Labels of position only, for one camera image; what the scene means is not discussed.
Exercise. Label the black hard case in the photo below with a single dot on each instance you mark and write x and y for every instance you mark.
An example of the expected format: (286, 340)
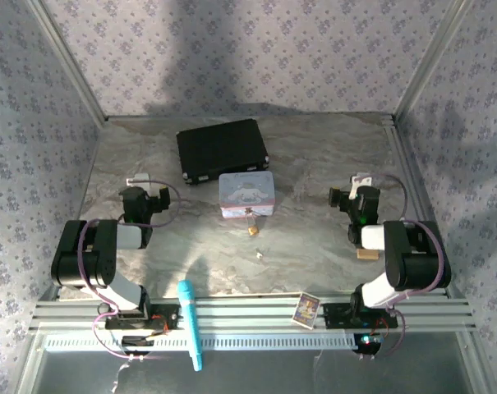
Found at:
(221, 149)

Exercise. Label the small wooden block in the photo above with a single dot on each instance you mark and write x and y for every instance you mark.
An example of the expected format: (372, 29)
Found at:
(367, 254)

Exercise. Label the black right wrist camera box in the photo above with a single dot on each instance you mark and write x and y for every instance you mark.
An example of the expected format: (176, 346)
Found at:
(338, 197)

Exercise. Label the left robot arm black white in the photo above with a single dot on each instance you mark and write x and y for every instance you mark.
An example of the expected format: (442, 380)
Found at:
(84, 254)

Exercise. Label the aluminium frame rail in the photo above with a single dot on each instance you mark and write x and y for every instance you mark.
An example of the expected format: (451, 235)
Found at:
(252, 314)

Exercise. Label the black controller board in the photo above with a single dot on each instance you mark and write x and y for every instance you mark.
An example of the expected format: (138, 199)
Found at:
(369, 342)
(137, 342)

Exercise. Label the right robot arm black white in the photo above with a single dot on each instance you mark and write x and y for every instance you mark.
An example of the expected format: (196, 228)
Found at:
(416, 254)

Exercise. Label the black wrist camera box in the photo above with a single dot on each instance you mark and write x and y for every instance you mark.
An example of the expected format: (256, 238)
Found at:
(164, 199)
(338, 197)

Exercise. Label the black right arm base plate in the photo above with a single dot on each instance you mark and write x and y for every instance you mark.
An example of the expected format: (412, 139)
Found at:
(334, 316)

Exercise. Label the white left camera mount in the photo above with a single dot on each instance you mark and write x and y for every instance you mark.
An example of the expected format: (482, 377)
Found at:
(139, 178)

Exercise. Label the brass padlock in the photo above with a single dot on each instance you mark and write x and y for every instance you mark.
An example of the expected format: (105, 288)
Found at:
(254, 230)

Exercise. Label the light blue marker pen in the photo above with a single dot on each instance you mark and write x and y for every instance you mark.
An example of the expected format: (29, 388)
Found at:
(188, 312)

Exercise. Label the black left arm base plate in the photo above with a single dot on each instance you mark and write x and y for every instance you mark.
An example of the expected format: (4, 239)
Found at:
(166, 318)

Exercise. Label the small silver key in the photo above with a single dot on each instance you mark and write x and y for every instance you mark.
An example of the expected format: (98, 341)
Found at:
(259, 254)

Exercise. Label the pastel cartoon tin box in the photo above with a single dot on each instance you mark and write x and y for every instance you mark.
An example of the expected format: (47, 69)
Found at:
(246, 193)

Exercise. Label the small picture card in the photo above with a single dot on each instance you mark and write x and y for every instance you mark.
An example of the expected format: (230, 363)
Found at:
(306, 310)

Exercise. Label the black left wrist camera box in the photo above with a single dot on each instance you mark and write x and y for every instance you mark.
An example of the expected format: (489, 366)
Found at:
(164, 199)

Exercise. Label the aluminium frame post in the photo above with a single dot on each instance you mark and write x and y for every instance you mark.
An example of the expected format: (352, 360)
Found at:
(67, 61)
(433, 57)

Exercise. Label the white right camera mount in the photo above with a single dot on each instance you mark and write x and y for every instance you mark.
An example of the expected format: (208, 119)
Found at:
(361, 180)

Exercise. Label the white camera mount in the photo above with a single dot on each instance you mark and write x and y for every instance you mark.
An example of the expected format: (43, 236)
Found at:
(139, 178)
(361, 180)

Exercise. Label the aluminium side rail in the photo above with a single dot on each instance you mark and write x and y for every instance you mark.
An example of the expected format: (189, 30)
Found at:
(408, 172)

